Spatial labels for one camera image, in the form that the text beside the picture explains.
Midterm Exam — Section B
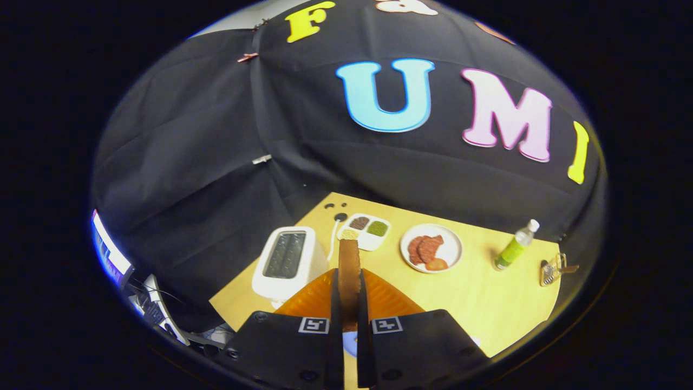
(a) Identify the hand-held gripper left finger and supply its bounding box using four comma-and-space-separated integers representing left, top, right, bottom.
217, 268, 345, 390

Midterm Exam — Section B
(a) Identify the toasted bread slice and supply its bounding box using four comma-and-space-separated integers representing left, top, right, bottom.
338, 239, 362, 332

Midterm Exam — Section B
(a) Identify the white divided grain dish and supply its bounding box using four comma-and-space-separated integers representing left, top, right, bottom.
337, 213, 391, 252

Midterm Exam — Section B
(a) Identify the black backdrop cloth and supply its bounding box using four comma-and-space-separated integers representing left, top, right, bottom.
91, 0, 608, 331

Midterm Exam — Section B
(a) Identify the brown meat patty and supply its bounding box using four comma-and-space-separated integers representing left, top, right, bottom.
418, 235, 444, 264
407, 236, 426, 266

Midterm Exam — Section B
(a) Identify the computer monitor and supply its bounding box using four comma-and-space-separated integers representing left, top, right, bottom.
91, 210, 134, 288

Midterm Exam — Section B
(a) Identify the green label drink bottle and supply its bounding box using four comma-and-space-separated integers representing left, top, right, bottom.
493, 219, 540, 271

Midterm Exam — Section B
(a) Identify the white power cable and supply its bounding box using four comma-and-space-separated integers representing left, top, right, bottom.
326, 213, 349, 262

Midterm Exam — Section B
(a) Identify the small metal wire basket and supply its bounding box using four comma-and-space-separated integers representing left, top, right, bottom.
540, 252, 580, 287

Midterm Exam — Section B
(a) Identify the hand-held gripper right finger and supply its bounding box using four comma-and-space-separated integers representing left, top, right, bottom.
355, 268, 491, 390

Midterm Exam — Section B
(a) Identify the white toaster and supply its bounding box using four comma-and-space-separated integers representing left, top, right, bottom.
252, 226, 329, 310

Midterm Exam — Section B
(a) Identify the white round plate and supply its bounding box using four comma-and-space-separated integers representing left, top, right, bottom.
400, 224, 463, 274

